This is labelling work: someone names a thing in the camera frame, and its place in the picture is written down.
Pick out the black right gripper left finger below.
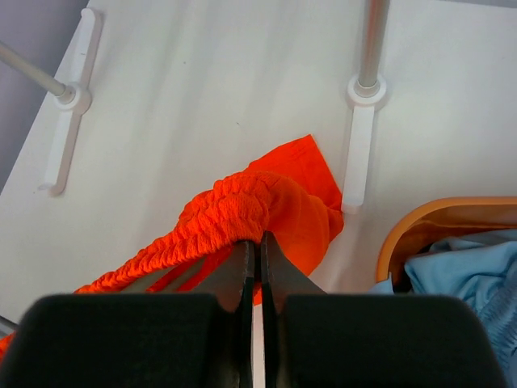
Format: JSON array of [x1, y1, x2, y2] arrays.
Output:
[[1, 242, 254, 387]]

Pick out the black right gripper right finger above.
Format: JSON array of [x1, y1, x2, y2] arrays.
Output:
[[260, 232, 506, 387]]

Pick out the orange shorts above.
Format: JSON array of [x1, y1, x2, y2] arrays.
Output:
[[0, 133, 345, 356]]

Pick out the light blue shorts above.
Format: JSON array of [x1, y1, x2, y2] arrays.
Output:
[[369, 228, 517, 387]]

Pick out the grey orange-shorts hanger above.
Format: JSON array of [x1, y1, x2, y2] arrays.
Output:
[[119, 255, 208, 294]]

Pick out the orange plastic basket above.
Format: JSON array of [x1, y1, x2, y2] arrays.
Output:
[[376, 196, 516, 284]]

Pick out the silver white clothes rack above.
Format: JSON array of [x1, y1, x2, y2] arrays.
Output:
[[1, 1, 390, 214]]

